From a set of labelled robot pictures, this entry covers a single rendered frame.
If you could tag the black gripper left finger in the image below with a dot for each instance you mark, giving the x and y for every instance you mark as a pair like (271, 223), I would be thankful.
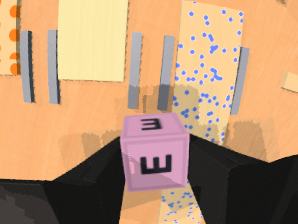
(89, 194)

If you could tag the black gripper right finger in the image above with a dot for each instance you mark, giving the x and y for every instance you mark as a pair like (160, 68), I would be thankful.
(232, 188)

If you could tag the pink labelled cube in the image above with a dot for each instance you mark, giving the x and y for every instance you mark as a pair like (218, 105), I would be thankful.
(155, 148)

